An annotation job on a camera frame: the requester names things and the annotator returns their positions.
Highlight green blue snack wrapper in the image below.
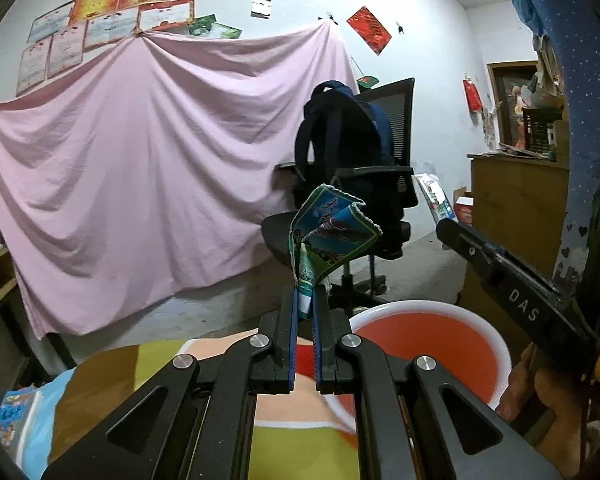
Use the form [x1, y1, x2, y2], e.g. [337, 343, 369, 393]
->
[288, 184, 382, 318]

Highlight blue dotted sleeve forearm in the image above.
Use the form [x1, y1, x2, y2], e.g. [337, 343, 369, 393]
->
[512, 0, 600, 286]

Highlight person's right hand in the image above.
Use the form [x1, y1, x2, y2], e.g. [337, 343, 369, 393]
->
[496, 344, 582, 479]

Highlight red cardboard box on floor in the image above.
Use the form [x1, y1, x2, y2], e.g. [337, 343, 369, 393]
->
[453, 186, 474, 226]

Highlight wooden cabinet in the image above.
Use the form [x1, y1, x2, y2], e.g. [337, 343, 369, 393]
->
[469, 154, 568, 278]

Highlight red white plastic basin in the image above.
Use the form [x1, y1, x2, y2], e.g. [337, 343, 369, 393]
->
[350, 300, 512, 408]

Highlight colourful cartoon tablecloth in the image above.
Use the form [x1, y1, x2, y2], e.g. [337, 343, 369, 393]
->
[0, 332, 360, 479]

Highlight black office chair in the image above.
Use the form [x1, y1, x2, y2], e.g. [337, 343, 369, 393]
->
[261, 78, 418, 314]

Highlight framed picture on cabinet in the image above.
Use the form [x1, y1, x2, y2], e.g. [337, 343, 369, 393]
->
[486, 61, 538, 146]

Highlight blue cartoon children's book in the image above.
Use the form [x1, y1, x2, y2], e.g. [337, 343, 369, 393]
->
[0, 387, 38, 450]

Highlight dark blue backpack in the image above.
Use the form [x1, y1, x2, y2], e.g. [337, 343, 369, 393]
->
[294, 80, 396, 185]

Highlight pink hanging bedsheet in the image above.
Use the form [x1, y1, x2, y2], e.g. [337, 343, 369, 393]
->
[0, 22, 355, 337]

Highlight red hanging wall ornament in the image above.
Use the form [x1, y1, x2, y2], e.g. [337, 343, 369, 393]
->
[463, 75, 483, 113]

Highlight red paper wall decoration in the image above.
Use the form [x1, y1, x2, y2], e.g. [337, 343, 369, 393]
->
[347, 6, 392, 55]

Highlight framed certificates on wall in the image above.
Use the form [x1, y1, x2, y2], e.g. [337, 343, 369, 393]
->
[14, 0, 235, 98]

